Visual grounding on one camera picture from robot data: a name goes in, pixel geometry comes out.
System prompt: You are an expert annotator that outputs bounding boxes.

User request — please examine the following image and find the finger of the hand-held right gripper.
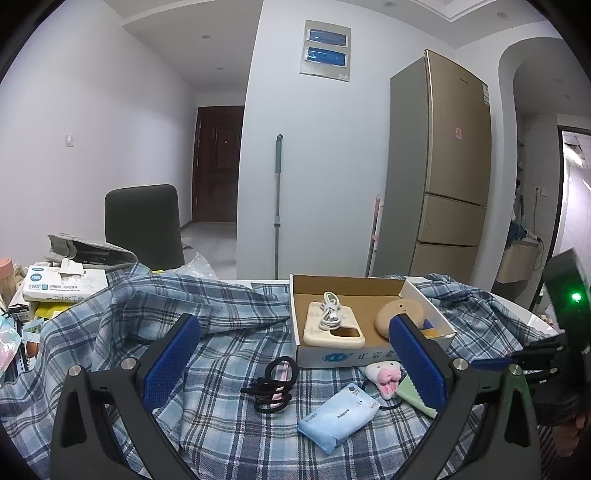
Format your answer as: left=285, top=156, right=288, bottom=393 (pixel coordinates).
left=471, top=335, right=571, bottom=371

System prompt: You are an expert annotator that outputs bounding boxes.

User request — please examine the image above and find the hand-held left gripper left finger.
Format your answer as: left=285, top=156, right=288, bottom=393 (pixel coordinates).
left=50, top=313, right=202, bottom=480

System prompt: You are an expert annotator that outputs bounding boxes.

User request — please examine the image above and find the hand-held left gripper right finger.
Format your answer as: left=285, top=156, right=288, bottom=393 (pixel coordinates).
left=389, top=314, right=543, bottom=480

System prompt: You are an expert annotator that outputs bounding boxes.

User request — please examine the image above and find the green square cloth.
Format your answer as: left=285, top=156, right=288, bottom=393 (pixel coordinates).
left=397, top=376, right=437, bottom=418

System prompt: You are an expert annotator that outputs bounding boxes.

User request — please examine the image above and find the beige round powder puff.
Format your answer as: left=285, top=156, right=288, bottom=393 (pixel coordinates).
left=374, top=299, right=426, bottom=340

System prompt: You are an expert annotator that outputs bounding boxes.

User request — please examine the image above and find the cardboard box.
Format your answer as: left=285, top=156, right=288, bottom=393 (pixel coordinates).
left=290, top=274, right=458, bottom=368

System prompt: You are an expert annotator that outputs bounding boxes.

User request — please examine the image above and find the light blue tissue pack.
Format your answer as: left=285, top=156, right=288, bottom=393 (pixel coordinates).
left=297, top=383, right=380, bottom=455

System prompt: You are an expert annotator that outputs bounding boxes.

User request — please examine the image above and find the bundle of black hair ties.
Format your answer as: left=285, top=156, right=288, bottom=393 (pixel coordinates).
left=240, top=356, right=298, bottom=414

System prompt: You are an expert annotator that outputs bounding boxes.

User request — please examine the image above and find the beige floral phone case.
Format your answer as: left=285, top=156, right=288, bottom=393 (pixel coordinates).
left=303, top=300, right=365, bottom=348

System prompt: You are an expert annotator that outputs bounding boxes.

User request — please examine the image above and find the white charging cable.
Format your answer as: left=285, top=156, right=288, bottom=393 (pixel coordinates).
left=321, top=291, right=345, bottom=330

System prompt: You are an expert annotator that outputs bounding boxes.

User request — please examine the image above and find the person's right hand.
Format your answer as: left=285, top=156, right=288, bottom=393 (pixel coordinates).
left=554, top=411, right=591, bottom=462

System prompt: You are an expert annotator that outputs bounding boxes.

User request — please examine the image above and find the beige vanity cabinet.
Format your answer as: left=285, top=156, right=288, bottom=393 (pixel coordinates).
left=496, top=240, right=546, bottom=284

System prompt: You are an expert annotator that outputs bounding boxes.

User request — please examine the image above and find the blue plaid cloth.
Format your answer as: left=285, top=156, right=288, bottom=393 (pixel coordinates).
left=0, top=261, right=561, bottom=480

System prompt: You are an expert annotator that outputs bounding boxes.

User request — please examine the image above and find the clear plastic bag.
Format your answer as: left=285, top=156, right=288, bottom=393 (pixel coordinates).
left=182, top=251, right=218, bottom=280

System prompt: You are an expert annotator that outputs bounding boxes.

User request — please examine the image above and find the yellow packet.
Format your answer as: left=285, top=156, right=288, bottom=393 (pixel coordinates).
left=37, top=302, right=81, bottom=319

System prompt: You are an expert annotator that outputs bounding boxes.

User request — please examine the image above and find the white tissue box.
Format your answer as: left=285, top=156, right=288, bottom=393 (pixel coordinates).
left=22, top=258, right=109, bottom=303

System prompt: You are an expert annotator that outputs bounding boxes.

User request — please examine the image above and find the grey bag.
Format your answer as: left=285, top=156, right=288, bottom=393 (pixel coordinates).
left=46, top=233, right=139, bottom=271

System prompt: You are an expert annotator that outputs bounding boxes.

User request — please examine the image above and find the dark grey chair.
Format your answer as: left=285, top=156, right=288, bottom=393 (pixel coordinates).
left=105, top=185, right=185, bottom=271

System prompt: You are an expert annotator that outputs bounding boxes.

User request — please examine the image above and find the pastel wet wipes pack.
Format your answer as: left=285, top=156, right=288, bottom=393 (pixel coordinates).
left=0, top=314, right=21, bottom=374

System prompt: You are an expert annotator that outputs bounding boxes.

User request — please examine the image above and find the gold refrigerator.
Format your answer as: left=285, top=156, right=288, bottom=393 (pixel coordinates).
left=373, top=49, right=492, bottom=291

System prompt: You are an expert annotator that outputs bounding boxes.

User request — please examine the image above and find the dark brown door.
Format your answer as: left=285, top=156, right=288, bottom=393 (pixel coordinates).
left=191, top=106, right=245, bottom=224

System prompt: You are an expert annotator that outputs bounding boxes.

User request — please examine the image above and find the grey electrical panel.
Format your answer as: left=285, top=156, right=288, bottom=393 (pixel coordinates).
left=299, top=19, right=352, bottom=83

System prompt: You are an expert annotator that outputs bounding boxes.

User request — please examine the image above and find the pink mop handle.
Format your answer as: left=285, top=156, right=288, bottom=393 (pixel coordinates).
left=365, top=195, right=383, bottom=278

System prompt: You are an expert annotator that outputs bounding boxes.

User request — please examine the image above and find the grey mop handle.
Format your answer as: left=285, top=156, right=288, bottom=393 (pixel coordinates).
left=273, top=134, right=284, bottom=280

